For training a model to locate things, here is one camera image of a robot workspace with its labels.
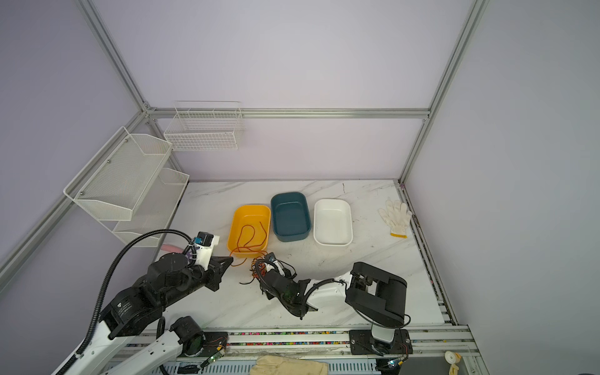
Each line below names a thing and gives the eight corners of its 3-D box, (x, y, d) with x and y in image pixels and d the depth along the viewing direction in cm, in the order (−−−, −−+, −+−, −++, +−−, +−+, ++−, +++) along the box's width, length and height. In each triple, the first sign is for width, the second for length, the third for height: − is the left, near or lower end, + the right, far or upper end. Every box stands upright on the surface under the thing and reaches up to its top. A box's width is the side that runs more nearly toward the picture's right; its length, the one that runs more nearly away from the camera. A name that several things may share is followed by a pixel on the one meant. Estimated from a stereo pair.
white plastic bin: (314, 250, 97) (314, 243, 93) (313, 207, 113) (313, 198, 108) (353, 250, 97) (355, 243, 93) (347, 207, 113) (349, 198, 108)
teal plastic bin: (274, 243, 99) (273, 236, 95) (271, 201, 114) (270, 193, 110) (313, 238, 101) (314, 231, 97) (305, 197, 116) (305, 189, 112)
